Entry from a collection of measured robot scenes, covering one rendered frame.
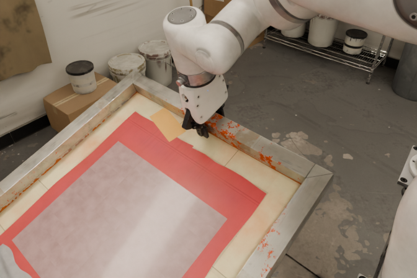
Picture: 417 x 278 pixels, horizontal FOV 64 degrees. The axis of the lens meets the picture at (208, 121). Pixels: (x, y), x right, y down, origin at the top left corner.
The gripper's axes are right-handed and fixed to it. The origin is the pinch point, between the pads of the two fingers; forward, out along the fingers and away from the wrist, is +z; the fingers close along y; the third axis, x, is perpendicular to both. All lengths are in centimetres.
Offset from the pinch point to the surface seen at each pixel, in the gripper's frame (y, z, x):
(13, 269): -48.4, 1.5, 10.5
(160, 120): -5.5, 1.8, 12.3
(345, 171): 101, 158, -7
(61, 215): -36.0, 2.0, 12.3
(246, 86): 144, 170, 110
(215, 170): -8.8, 1.8, -8.4
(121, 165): -20.1, 1.9, 10.5
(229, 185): -10.0, 1.8, -13.0
